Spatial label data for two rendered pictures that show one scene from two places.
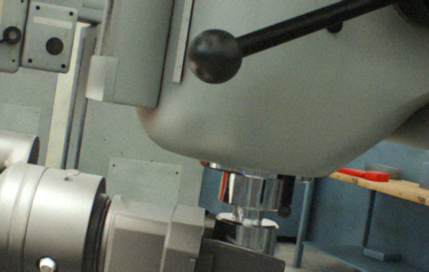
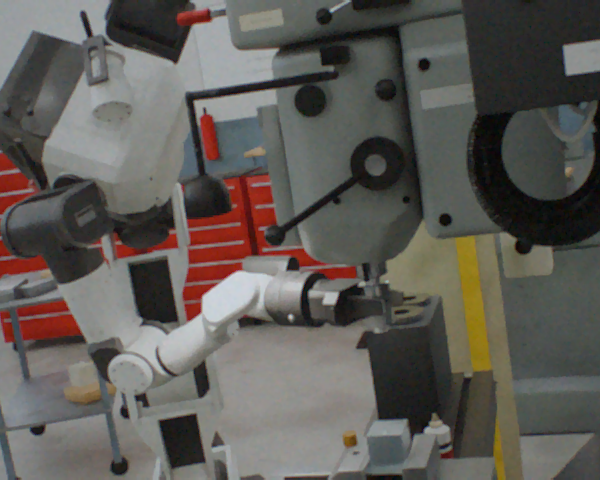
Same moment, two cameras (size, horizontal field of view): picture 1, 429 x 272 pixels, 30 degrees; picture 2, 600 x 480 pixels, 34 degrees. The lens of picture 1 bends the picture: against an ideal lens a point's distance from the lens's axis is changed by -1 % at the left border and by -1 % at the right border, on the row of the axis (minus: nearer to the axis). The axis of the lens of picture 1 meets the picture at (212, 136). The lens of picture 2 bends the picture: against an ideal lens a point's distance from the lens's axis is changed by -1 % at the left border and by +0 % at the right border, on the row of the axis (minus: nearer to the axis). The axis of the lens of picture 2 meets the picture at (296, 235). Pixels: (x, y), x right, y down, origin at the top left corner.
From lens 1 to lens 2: 1.06 m
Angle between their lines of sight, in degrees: 40
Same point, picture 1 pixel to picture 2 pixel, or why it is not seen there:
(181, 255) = (328, 306)
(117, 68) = not seen: hidden behind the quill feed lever
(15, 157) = (280, 269)
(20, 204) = (275, 293)
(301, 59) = (327, 219)
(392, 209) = not seen: outside the picture
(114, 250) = (311, 307)
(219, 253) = (353, 302)
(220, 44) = (269, 233)
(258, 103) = (320, 240)
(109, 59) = not seen: hidden behind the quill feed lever
